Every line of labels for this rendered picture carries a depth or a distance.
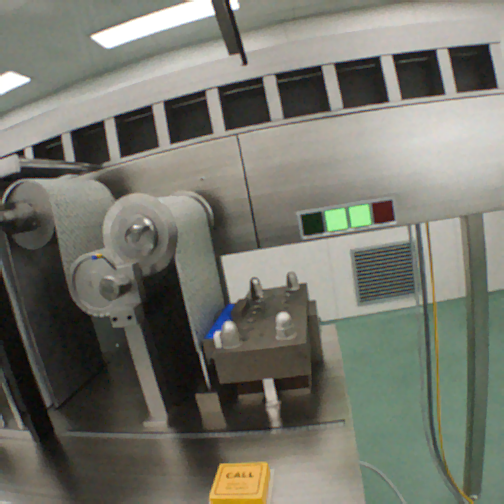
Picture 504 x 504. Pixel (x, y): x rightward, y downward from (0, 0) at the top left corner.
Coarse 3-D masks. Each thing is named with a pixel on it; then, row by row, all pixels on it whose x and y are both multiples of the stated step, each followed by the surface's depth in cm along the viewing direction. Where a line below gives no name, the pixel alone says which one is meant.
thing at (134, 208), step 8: (128, 208) 63; (136, 208) 63; (144, 208) 63; (152, 208) 63; (120, 216) 64; (152, 216) 63; (160, 216) 63; (112, 224) 64; (160, 224) 63; (112, 232) 65; (160, 232) 63; (112, 240) 65; (160, 240) 64; (160, 248) 64; (120, 256) 65; (144, 256) 65; (152, 256) 64; (160, 256) 64; (144, 264) 65; (152, 264) 65
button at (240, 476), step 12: (228, 468) 46; (240, 468) 46; (252, 468) 46; (264, 468) 45; (216, 480) 44; (228, 480) 44; (240, 480) 44; (252, 480) 43; (264, 480) 43; (216, 492) 42; (228, 492) 42; (240, 492) 41; (252, 492) 41; (264, 492) 42
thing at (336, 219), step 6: (330, 210) 91; (336, 210) 90; (342, 210) 90; (330, 216) 91; (336, 216) 91; (342, 216) 90; (330, 222) 91; (336, 222) 91; (342, 222) 91; (330, 228) 91; (336, 228) 91; (342, 228) 91
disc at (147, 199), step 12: (120, 204) 64; (156, 204) 63; (108, 216) 64; (168, 216) 63; (108, 228) 65; (156, 228) 63; (168, 228) 63; (108, 240) 65; (168, 240) 64; (108, 252) 66; (168, 252) 64; (156, 264) 65
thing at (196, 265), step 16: (208, 240) 85; (176, 256) 64; (192, 256) 72; (208, 256) 83; (192, 272) 71; (208, 272) 81; (192, 288) 69; (208, 288) 79; (192, 304) 68; (208, 304) 77; (224, 304) 90; (192, 320) 66; (208, 320) 75
